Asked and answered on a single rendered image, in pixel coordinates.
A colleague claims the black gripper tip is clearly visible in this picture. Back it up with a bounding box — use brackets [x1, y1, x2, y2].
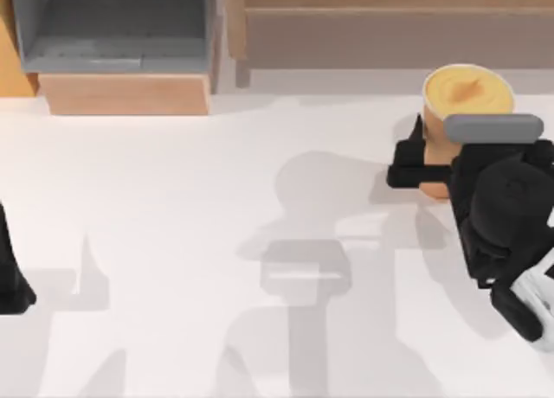
[0, 202, 38, 317]

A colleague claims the wooden open shelf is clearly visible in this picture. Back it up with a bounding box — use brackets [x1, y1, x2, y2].
[224, 0, 554, 88]

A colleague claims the orange cup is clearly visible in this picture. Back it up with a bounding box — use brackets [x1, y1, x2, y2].
[421, 64, 516, 201]

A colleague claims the pale grey rounded box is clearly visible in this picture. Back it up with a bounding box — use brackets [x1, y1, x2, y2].
[442, 112, 545, 145]

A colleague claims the wooden cupboard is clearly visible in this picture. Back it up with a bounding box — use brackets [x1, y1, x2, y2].
[0, 0, 41, 100]

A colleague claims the pale wooden drawer front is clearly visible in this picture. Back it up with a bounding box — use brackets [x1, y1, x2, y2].
[36, 71, 213, 117]

